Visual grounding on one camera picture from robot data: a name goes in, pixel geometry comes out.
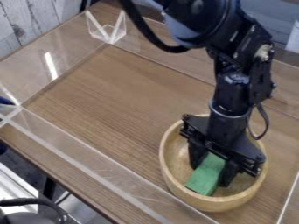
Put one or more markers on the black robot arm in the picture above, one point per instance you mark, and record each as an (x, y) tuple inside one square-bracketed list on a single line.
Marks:
[(240, 47)]

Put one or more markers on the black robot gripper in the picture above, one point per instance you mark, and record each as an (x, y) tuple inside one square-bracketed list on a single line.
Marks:
[(220, 133)]

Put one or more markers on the brown wooden bowl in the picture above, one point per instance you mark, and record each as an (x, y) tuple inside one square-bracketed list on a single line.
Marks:
[(175, 167)]

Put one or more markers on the clear acrylic enclosure wall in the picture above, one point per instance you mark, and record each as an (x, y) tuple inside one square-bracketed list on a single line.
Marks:
[(97, 94)]

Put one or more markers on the black metal table leg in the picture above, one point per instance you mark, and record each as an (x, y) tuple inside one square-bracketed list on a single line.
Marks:
[(49, 187)]

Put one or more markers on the green rectangular block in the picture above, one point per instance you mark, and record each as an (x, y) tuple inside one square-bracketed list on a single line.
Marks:
[(204, 178)]

